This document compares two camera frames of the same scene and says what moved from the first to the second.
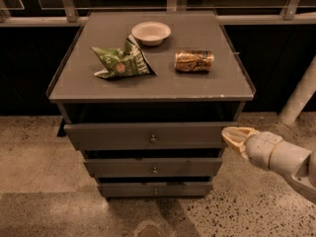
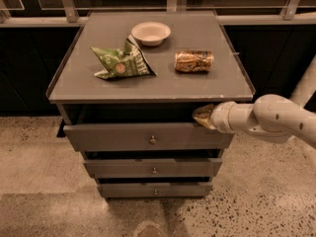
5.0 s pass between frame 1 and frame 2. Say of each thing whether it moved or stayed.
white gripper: moved
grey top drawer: stayed
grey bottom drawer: stayed
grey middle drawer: stayed
